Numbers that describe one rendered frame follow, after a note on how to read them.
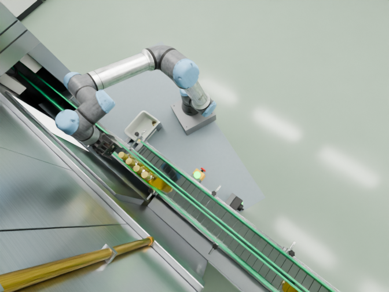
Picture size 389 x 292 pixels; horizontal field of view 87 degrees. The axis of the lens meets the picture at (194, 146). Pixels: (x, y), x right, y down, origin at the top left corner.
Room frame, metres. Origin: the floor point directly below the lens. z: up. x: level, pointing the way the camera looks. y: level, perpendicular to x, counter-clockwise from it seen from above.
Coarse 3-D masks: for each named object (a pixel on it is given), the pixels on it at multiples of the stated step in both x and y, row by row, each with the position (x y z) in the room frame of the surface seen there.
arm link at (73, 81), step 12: (156, 48) 0.74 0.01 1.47; (168, 48) 0.73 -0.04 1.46; (120, 60) 0.70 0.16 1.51; (132, 60) 0.69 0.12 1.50; (144, 60) 0.70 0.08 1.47; (156, 60) 0.70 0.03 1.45; (72, 72) 0.65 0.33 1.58; (96, 72) 0.64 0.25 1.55; (108, 72) 0.64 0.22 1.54; (120, 72) 0.64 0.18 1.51; (132, 72) 0.65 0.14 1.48; (72, 84) 0.59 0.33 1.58; (84, 84) 0.58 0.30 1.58; (96, 84) 0.60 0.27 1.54; (108, 84) 0.61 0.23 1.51
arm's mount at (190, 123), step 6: (180, 102) 0.86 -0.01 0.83; (174, 108) 0.83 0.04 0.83; (180, 108) 0.81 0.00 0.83; (180, 114) 0.76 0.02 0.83; (198, 114) 0.71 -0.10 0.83; (210, 114) 0.68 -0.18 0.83; (180, 120) 0.72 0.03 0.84; (186, 120) 0.70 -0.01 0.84; (192, 120) 0.69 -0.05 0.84; (198, 120) 0.67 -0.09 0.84; (204, 120) 0.65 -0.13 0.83; (210, 120) 0.66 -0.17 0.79; (186, 126) 0.65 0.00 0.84; (192, 126) 0.64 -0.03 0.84; (198, 126) 0.64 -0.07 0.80; (186, 132) 0.62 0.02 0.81; (192, 132) 0.63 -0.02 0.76
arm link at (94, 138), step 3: (93, 126) 0.46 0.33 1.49; (96, 129) 0.46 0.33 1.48; (96, 132) 0.44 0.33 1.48; (99, 132) 0.45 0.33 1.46; (93, 135) 0.43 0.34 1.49; (96, 135) 0.43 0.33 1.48; (99, 135) 0.44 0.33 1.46; (90, 138) 0.41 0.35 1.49; (93, 138) 0.42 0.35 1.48; (96, 138) 0.42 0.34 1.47; (81, 141) 0.42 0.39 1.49; (84, 141) 0.41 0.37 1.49; (87, 141) 0.41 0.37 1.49; (90, 141) 0.41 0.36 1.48; (93, 141) 0.41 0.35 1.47; (87, 144) 0.41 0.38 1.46; (90, 144) 0.41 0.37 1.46
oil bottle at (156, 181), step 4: (152, 176) 0.32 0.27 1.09; (156, 176) 0.32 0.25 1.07; (148, 180) 0.31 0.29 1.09; (152, 180) 0.30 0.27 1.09; (156, 180) 0.30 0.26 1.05; (160, 180) 0.31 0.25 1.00; (152, 184) 0.29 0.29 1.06; (156, 184) 0.29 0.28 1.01; (160, 184) 0.30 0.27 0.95; (164, 184) 0.30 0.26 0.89; (160, 188) 0.29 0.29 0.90
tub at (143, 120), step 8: (144, 112) 0.89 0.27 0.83; (136, 120) 0.85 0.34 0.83; (144, 120) 0.86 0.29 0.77; (152, 120) 0.83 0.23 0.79; (128, 128) 0.80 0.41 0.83; (136, 128) 0.82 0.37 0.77; (144, 128) 0.79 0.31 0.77; (152, 128) 0.73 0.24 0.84; (136, 136) 0.75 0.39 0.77; (144, 136) 0.73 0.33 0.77
